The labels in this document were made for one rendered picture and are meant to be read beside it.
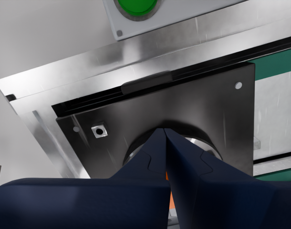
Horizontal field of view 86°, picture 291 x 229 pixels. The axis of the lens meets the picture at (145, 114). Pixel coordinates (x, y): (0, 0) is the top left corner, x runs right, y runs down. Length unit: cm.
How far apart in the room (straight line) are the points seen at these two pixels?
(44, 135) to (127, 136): 11
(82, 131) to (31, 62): 17
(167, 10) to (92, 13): 14
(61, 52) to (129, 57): 16
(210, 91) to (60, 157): 22
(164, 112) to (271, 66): 14
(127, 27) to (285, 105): 27
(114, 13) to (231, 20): 12
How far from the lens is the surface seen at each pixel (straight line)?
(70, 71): 20
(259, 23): 23
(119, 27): 18
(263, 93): 30
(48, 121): 24
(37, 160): 44
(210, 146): 21
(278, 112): 33
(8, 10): 35
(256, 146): 27
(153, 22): 18
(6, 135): 44
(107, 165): 24
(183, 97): 19
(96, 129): 19
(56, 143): 26
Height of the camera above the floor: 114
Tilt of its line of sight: 65 degrees down
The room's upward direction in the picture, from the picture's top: 176 degrees clockwise
